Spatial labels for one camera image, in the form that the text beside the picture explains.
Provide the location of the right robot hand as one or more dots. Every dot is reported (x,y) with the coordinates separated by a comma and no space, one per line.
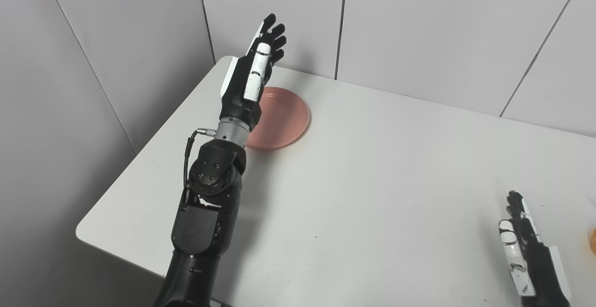
(535,260)

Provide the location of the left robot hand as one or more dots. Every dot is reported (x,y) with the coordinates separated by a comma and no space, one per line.
(249,81)

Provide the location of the pink plate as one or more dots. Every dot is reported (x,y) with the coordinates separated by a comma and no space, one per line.
(281,118)

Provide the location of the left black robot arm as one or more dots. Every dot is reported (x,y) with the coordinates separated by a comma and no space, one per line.
(209,209)

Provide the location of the orange cream puff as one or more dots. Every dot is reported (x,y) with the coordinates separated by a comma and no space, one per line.
(593,241)

